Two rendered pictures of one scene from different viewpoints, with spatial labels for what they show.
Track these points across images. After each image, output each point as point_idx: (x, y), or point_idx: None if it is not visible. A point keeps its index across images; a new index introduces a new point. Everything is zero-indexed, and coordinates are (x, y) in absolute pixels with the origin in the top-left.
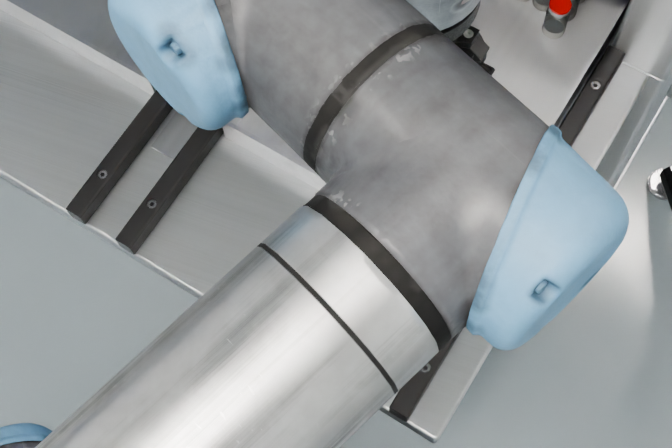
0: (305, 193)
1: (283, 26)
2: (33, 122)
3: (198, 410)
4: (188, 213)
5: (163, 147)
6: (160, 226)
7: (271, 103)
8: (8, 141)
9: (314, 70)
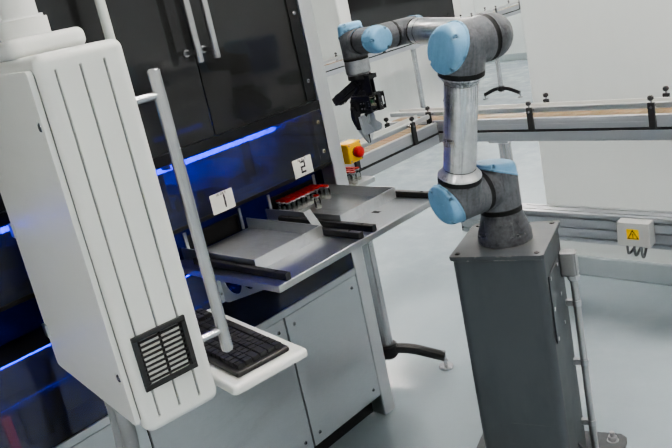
0: (365, 215)
1: (383, 24)
2: (323, 250)
3: (433, 17)
4: None
5: None
6: None
7: (392, 30)
8: (328, 252)
9: (390, 23)
